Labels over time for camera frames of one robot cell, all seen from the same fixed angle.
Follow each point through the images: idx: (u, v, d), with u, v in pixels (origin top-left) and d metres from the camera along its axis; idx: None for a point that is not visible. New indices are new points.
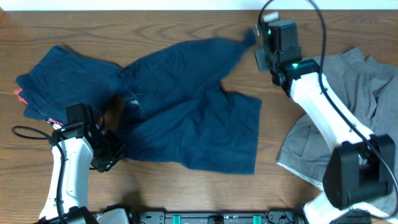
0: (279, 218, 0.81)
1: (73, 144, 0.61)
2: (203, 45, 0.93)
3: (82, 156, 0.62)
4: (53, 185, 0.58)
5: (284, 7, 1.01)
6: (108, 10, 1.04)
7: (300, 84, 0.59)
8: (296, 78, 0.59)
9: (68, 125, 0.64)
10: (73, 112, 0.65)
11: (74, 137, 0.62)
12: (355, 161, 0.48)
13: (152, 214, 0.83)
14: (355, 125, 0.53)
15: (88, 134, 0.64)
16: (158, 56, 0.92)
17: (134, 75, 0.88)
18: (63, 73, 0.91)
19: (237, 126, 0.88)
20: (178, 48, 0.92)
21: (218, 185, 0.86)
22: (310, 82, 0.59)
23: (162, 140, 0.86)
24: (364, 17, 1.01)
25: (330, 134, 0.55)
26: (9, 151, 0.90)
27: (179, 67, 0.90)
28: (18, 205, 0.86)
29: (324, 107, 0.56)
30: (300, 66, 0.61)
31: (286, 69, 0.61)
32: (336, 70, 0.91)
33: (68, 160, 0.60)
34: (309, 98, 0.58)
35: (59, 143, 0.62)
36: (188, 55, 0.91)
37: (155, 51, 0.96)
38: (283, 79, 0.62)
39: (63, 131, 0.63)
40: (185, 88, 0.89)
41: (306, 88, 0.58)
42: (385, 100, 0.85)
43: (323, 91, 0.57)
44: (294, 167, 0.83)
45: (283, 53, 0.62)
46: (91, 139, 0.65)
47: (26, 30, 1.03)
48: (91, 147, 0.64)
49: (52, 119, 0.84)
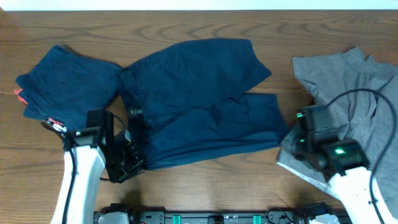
0: (279, 218, 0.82)
1: (86, 157, 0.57)
2: (203, 45, 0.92)
3: (94, 172, 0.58)
4: (60, 200, 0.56)
5: (283, 7, 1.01)
6: (108, 9, 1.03)
7: (344, 184, 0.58)
8: (342, 172, 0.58)
9: (84, 130, 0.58)
10: (94, 117, 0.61)
11: (87, 146, 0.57)
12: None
13: (152, 214, 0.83)
14: None
15: (102, 140, 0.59)
16: (158, 57, 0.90)
17: (134, 76, 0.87)
18: (63, 72, 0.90)
19: (255, 117, 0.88)
20: (178, 48, 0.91)
21: (218, 185, 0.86)
22: (358, 185, 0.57)
23: (173, 143, 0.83)
24: (364, 17, 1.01)
25: None
26: (7, 150, 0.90)
27: (180, 67, 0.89)
28: (20, 205, 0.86)
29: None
30: (346, 152, 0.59)
31: (331, 156, 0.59)
32: (336, 70, 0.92)
33: (79, 174, 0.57)
34: (356, 200, 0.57)
35: (71, 149, 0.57)
36: (188, 56, 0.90)
37: (156, 52, 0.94)
38: (323, 163, 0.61)
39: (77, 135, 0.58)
40: (186, 87, 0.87)
41: (354, 191, 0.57)
42: (385, 100, 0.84)
43: (372, 201, 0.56)
44: (294, 167, 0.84)
45: (319, 134, 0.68)
46: (102, 146, 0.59)
47: (26, 31, 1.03)
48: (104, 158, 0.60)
49: (52, 119, 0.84)
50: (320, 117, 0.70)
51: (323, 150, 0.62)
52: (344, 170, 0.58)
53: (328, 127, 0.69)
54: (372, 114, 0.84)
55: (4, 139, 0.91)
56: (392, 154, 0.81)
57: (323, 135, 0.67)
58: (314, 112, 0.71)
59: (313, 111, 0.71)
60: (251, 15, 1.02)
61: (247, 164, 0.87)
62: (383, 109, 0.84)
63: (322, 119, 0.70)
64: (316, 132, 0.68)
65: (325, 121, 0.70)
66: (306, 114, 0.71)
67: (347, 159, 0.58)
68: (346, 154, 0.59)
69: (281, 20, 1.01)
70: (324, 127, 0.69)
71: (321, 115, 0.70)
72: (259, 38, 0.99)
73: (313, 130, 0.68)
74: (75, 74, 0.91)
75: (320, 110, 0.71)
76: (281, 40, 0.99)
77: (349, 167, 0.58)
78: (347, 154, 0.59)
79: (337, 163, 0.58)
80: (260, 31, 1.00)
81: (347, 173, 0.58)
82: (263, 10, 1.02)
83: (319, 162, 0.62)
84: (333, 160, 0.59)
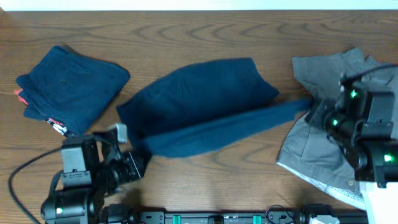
0: (279, 218, 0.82)
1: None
2: (206, 69, 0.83)
3: None
4: None
5: (283, 7, 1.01)
6: (107, 9, 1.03)
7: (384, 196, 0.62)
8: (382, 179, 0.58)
9: (69, 197, 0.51)
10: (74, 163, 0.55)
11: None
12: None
13: (152, 214, 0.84)
14: None
15: (89, 207, 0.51)
16: (160, 84, 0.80)
17: (135, 108, 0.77)
18: (63, 73, 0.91)
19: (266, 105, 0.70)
20: (182, 74, 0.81)
21: (218, 185, 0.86)
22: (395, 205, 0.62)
23: (174, 135, 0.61)
24: (364, 17, 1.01)
25: None
26: (7, 150, 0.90)
27: (183, 91, 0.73)
28: (20, 205, 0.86)
29: None
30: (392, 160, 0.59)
31: (375, 160, 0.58)
32: (336, 71, 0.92)
33: None
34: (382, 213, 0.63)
35: None
36: (190, 80, 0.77)
37: (158, 81, 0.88)
38: (362, 162, 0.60)
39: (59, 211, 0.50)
40: (191, 109, 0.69)
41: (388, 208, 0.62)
42: None
43: None
44: (294, 167, 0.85)
45: (368, 127, 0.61)
46: (92, 214, 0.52)
47: (26, 31, 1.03)
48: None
49: (52, 119, 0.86)
50: (380, 106, 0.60)
51: (364, 147, 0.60)
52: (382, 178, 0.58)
53: (383, 121, 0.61)
54: None
55: (5, 139, 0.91)
56: None
57: (372, 133, 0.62)
58: (376, 98, 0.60)
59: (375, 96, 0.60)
60: (251, 15, 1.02)
61: (247, 164, 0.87)
62: None
63: (383, 110, 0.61)
64: (367, 124, 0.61)
65: (383, 114, 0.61)
66: (364, 96, 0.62)
67: (389, 167, 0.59)
68: (392, 162, 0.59)
69: (281, 20, 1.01)
70: (379, 121, 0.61)
71: (384, 102, 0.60)
72: (259, 38, 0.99)
73: (365, 122, 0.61)
74: (75, 74, 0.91)
75: (384, 95, 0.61)
76: (281, 40, 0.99)
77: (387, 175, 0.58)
78: (392, 162, 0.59)
79: (379, 172, 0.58)
80: (260, 31, 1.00)
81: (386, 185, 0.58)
82: (263, 10, 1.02)
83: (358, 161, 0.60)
84: (376, 166, 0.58)
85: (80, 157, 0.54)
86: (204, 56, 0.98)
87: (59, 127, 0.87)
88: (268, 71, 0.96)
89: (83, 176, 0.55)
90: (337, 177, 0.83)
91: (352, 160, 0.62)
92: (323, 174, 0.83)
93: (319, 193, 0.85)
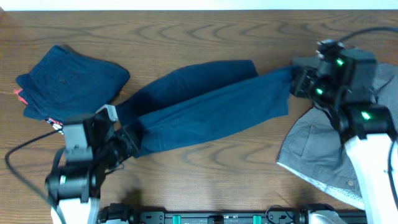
0: (279, 218, 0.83)
1: (73, 216, 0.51)
2: (203, 70, 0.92)
3: None
4: None
5: (283, 7, 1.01)
6: (107, 9, 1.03)
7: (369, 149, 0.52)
8: (364, 135, 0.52)
9: (70, 170, 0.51)
10: (73, 139, 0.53)
11: (78, 200, 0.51)
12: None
13: (152, 214, 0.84)
14: None
15: (91, 180, 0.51)
16: (158, 84, 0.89)
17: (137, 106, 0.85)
18: (63, 73, 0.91)
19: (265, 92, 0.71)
20: (179, 75, 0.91)
21: (218, 185, 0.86)
22: (382, 149, 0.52)
23: (171, 109, 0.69)
24: (364, 17, 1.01)
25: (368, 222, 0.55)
26: (7, 150, 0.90)
27: (182, 92, 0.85)
28: (20, 205, 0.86)
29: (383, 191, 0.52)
30: (370, 117, 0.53)
31: (354, 119, 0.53)
32: None
33: None
34: (369, 171, 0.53)
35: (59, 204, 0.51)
36: (189, 81, 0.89)
37: (154, 81, 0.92)
38: (344, 125, 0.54)
39: (62, 185, 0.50)
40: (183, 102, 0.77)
41: (374, 157, 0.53)
42: (385, 100, 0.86)
43: (388, 171, 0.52)
44: (294, 167, 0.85)
45: (352, 93, 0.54)
46: (93, 187, 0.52)
47: (25, 31, 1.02)
48: (97, 205, 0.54)
49: (52, 119, 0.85)
50: (364, 71, 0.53)
51: (347, 110, 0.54)
52: (364, 136, 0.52)
53: (366, 86, 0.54)
54: None
55: (4, 139, 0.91)
56: None
57: (357, 97, 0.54)
58: (360, 65, 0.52)
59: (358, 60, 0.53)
60: (251, 15, 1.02)
61: (247, 164, 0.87)
62: None
63: (366, 74, 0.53)
64: (351, 91, 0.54)
65: (367, 79, 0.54)
66: (349, 63, 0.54)
67: (371, 124, 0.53)
68: (374, 119, 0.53)
69: (281, 20, 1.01)
70: (362, 86, 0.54)
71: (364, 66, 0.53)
72: (259, 38, 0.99)
73: (347, 88, 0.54)
74: (75, 74, 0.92)
75: (364, 58, 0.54)
76: (281, 40, 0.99)
77: (370, 133, 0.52)
78: (372, 120, 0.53)
79: (361, 127, 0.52)
80: (260, 31, 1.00)
81: (368, 137, 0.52)
82: (263, 10, 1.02)
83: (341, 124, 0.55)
84: (357, 127, 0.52)
85: (82, 133, 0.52)
86: (203, 56, 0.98)
87: (59, 127, 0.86)
88: (267, 71, 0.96)
89: (85, 154, 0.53)
90: (338, 177, 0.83)
91: (337, 127, 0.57)
92: (324, 174, 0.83)
93: (319, 193, 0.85)
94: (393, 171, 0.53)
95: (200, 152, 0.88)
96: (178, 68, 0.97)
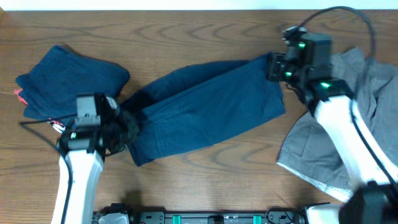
0: (279, 218, 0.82)
1: (82, 165, 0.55)
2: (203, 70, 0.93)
3: (91, 180, 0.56)
4: (56, 214, 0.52)
5: (283, 7, 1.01)
6: (108, 9, 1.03)
7: (332, 107, 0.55)
8: (325, 99, 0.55)
9: (80, 131, 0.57)
10: (84, 105, 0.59)
11: (84, 150, 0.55)
12: (380, 204, 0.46)
13: (152, 215, 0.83)
14: (383, 163, 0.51)
15: (99, 140, 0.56)
16: (158, 84, 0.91)
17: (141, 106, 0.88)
18: (63, 73, 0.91)
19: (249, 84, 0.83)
20: (179, 75, 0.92)
21: (218, 185, 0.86)
22: (341, 105, 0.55)
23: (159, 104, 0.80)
24: (365, 17, 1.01)
25: (355, 177, 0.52)
26: (7, 150, 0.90)
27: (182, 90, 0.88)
28: (20, 205, 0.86)
29: (354, 140, 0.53)
30: (330, 86, 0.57)
31: (315, 88, 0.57)
32: (336, 70, 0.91)
33: (74, 182, 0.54)
34: (336, 124, 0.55)
35: (66, 157, 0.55)
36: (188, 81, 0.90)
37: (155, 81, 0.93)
38: (310, 98, 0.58)
39: (73, 137, 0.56)
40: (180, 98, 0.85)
41: (337, 112, 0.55)
42: (385, 100, 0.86)
43: (353, 120, 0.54)
44: (294, 167, 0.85)
45: (314, 70, 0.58)
46: (101, 147, 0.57)
47: (25, 30, 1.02)
48: (101, 162, 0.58)
49: (52, 119, 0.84)
50: (321, 50, 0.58)
51: (310, 84, 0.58)
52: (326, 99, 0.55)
53: (326, 62, 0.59)
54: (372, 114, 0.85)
55: (4, 139, 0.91)
56: (392, 154, 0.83)
57: (320, 73, 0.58)
58: (318, 45, 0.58)
59: (314, 40, 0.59)
60: (251, 14, 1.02)
61: (247, 164, 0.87)
62: (382, 109, 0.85)
63: (324, 52, 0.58)
64: (312, 68, 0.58)
65: (325, 56, 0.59)
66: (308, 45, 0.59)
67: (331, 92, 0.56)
68: (333, 88, 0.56)
69: (281, 20, 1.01)
70: (323, 63, 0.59)
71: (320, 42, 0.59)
72: (259, 38, 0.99)
73: (310, 66, 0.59)
74: (75, 74, 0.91)
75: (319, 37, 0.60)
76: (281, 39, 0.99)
77: (333, 96, 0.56)
78: (330, 88, 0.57)
79: (321, 94, 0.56)
80: (260, 31, 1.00)
81: (331, 101, 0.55)
82: (263, 10, 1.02)
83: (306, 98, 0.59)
84: (319, 94, 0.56)
85: (91, 101, 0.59)
86: (203, 56, 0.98)
87: (59, 127, 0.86)
88: None
89: (94, 119, 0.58)
90: (338, 177, 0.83)
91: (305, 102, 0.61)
92: (324, 174, 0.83)
93: (319, 193, 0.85)
94: (357, 119, 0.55)
95: (201, 152, 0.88)
96: (178, 68, 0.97)
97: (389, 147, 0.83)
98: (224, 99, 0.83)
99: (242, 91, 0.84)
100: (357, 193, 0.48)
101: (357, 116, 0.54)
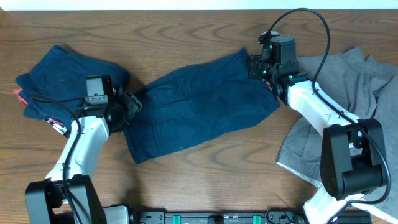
0: (279, 218, 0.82)
1: (91, 122, 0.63)
2: (204, 70, 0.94)
3: (97, 135, 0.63)
4: (63, 154, 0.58)
5: (283, 7, 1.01)
6: (109, 9, 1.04)
7: (295, 88, 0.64)
8: (291, 85, 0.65)
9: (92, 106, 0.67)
10: (94, 86, 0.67)
11: (94, 117, 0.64)
12: (345, 141, 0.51)
13: (152, 214, 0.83)
14: (342, 111, 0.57)
15: (107, 117, 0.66)
16: (158, 84, 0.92)
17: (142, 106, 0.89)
18: (63, 73, 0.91)
19: (239, 86, 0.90)
20: (180, 75, 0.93)
21: (218, 185, 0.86)
22: (303, 84, 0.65)
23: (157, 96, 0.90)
24: (364, 17, 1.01)
25: (324, 125, 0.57)
26: (7, 151, 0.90)
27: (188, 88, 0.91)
28: (18, 206, 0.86)
29: (317, 104, 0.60)
30: (295, 78, 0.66)
31: (283, 79, 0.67)
32: (336, 70, 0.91)
33: (84, 133, 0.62)
34: (301, 98, 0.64)
35: (79, 118, 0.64)
36: (190, 81, 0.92)
37: (156, 81, 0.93)
38: (280, 90, 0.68)
39: (85, 109, 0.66)
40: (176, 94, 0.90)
41: (300, 89, 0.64)
42: (385, 100, 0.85)
43: (314, 91, 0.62)
44: (294, 167, 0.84)
45: (283, 66, 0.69)
46: (109, 122, 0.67)
47: (26, 30, 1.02)
48: (107, 128, 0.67)
49: (52, 119, 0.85)
50: (287, 50, 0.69)
51: (280, 77, 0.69)
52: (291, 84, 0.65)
53: (291, 60, 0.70)
54: (372, 114, 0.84)
55: (4, 139, 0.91)
56: (392, 154, 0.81)
57: (286, 70, 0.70)
58: (283, 45, 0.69)
59: (280, 42, 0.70)
60: (251, 15, 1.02)
61: (247, 164, 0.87)
62: (382, 109, 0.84)
63: (289, 51, 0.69)
64: (281, 65, 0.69)
65: (290, 55, 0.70)
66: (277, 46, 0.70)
67: (297, 80, 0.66)
68: (297, 78, 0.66)
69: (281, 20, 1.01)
70: (289, 61, 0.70)
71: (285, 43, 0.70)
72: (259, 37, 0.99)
73: (278, 63, 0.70)
74: (75, 74, 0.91)
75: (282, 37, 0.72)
76: None
77: (298, 82, 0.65)
78: (296, 78, 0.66)
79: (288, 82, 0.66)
80: (260, 30, 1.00)
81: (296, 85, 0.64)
82: (263, 10, 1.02)
83: (277, 90, 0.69)
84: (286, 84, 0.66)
85: (99, 81, 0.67)
86: (204, 56, 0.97)
87: (59, 127, 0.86)
88: None
89: (101, 98, 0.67)
90: None
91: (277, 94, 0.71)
92: None
93: None
94: (319, 91, 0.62)
95: (201, 152, 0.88)
96: (178, 67, 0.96)
97: (389, 147, 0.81)
98: (214, 91, 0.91)
99: (229, 84, 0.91)
100: (324, 137, 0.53)
101: (318, 88, 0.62)
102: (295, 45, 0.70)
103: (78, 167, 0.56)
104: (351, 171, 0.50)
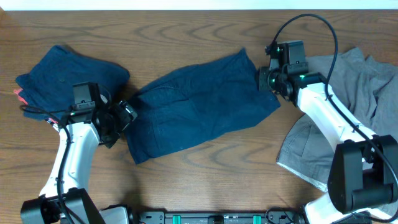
0: (279, 218, 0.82)
1: (79, 129, 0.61)
2: (204, 68, 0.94)
3: (87, 141, 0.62)
4: (55, 167, 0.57)
5: (283, 7, 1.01)
6: (108, 9, 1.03)
7: (306, 91, 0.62)
8: (303, 86, 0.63)
9: (78, 111, 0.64)
10: (80, 93, 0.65)
11: (81, 122, 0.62)
12: (359, 159, 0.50)
13: (152, 215, 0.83)
14: (357, 125, 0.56)
15: (96, 121, 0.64)
16: (158, 83, 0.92)
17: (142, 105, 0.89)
18: (63, 73, 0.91)
19: (238, 86, 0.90)
20: (179, 74, 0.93)
21: (219, 185, 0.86)
22: (316, 87, 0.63)
23: (156, 96, 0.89)
24: (365, 17, 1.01)
25: (337, 139, 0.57)
26: (7, 151, 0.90)
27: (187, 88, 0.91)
28: (18, 206, 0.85)
29: (331, 112, 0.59)
30: (306, 79, 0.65)
31: (294, 80, 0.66)
32: (336, 70, 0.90)
33: (73, 142, 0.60)
34: (313, 102, 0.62)
35: (66, 126, 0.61)
36: (189, 79, 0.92)
37: (157, 81, 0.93)
38: (290, 90, 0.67)
39: (71, 115, 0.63)
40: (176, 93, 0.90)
41: (313, 94, 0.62)
42: (385, 99, 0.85)
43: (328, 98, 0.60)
44: (294, 167, 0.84)
45: (292, 66, 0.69)
46: (98, 127, 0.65)
47: (25, 30, 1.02)
48: (97, 134, 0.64)
49: (51, 119, 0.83)
50: (296, 50, 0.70)
51: (290, 78, 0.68)
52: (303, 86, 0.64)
53: (300, 60, 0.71)
54: (372, 114, 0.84)
55: (4, 139, 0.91)
56: None
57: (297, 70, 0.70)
58: (291, 46, 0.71)
59: (288, 43, 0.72)
60: (251, 15, 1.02)
61: (247, 164, 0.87)
62: (382, 109, 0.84)
63: (298, 51, 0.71)
64: (290, 65, 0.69)
65: (299, 55, 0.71)
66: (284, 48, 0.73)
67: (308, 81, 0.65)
68: (309, 79, 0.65)
69: (281, 20, 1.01)
70: (297, 61, 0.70)
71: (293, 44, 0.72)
72: (260, 37, 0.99)
73: (288, 64, 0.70)
74: (75, 73, 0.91)
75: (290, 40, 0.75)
76: (282, 39, 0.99)
77: (310, 84, 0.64)
78: (307, 79, 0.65)
79: (300, 83, 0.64)
80: (260, 30, 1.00)
81: (309, 88, 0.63)
82: (262, 10, 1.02)
83: (287, 89, 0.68)
84: (298, 84, 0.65)
85: (86, 88, 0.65)
86: (204, 56, 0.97)
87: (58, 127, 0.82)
88: None
89: (89, 103, 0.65)
90: None
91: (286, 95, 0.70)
92: (324, 173, 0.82)
93: (319, 193, 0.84)
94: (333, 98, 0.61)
95: (201, 152, 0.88)
96: (178, 68, 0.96)
97: None
98: (213, 93, 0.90)
99: (229, 84, 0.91)
100: (337, 153, 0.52)
101: (332, 94, 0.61)
102: (303, 46, 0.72)
103: (71, 179, 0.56)
104: (361, 189, 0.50)
